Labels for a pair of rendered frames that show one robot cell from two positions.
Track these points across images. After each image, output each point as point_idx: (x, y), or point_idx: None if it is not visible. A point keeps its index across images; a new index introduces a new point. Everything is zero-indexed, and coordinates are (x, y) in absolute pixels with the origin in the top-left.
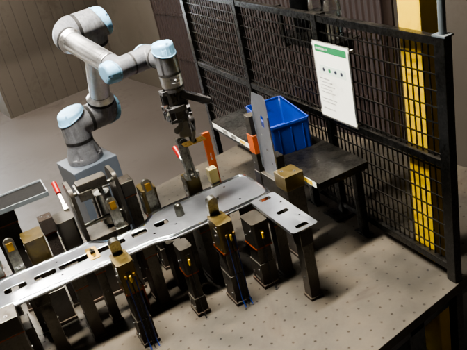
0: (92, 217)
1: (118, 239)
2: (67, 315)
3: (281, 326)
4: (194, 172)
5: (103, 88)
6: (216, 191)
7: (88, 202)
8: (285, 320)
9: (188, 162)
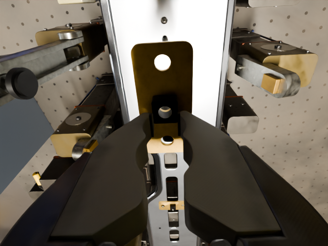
0: (26, 159)
1: (165, 181)
2: (146, 175)
3: (308, 21)
4: (74, 44)
5: None
6: (132, 8)
7: (11, 174)
8: (307, 11)
9: (53, 56)
